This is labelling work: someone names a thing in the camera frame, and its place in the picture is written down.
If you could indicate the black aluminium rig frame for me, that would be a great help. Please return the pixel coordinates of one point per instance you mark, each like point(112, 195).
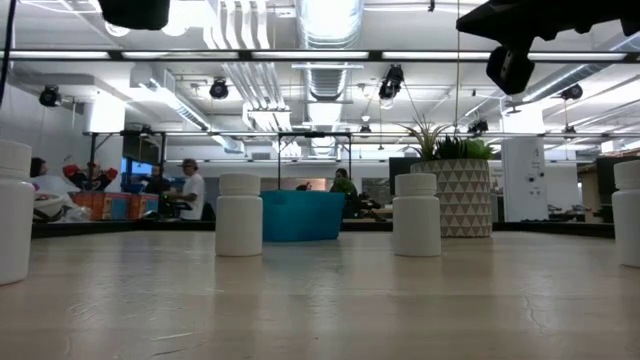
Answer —
point(190, 227)

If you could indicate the silver ventilation duct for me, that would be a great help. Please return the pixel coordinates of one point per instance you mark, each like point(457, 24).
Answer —
point(327, 82)

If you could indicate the white triangle-patterned planter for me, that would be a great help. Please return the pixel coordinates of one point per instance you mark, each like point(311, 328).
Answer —
point(470, 200)

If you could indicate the white square pillar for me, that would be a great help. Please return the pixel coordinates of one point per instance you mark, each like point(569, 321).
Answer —
point(524, 180)

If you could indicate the white plastic bag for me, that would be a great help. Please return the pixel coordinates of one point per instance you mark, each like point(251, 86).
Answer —
point(52, 186)

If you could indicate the grey distant frame rail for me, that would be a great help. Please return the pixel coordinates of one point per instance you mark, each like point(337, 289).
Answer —
point(225, 134)

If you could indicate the clear plastic bag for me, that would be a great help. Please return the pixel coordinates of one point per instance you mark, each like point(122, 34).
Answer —
point(77, 214)

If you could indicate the small green background plant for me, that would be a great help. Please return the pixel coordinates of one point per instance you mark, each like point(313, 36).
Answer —
point(345, 186)

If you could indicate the white bowl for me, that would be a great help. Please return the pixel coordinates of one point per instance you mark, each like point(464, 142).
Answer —
point(50, 202)

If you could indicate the orange and blue box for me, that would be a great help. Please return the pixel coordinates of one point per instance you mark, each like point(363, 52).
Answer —
point(142, 206)
point(95, 206)

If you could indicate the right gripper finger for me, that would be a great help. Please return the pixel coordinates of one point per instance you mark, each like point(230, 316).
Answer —
point(485, 27)
point(482, 12)

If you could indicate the black ceiling spotlight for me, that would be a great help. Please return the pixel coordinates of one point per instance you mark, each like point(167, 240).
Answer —
point(572, 92)
point(391, 85)
point(50, 96)
point(478, 126)
point(219, 89)

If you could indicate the black hanging monitor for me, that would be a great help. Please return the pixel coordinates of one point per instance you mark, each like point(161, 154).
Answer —
point(142, 149)

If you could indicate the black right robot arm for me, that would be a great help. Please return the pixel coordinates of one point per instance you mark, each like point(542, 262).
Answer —
point(615, 10)

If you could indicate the white pill bottle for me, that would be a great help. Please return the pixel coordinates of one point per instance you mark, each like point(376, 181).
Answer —
point(239, 220)
point(627, 220)
point(416, 220)
point(12, 225)

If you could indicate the teal plastic basket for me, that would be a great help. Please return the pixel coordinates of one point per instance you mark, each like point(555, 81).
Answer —
point(300, 215)

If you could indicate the dark cabinet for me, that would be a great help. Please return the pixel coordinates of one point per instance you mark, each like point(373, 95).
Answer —
point(606, 185)

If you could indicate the black overhead light bar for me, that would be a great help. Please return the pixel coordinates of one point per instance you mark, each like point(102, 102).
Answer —
point(245, 55)

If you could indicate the spiky pale green plant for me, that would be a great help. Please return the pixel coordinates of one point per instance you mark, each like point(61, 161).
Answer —
point(427, 145)

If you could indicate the dark green succulent plant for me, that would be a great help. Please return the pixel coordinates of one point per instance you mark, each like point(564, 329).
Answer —
point(465, 150)

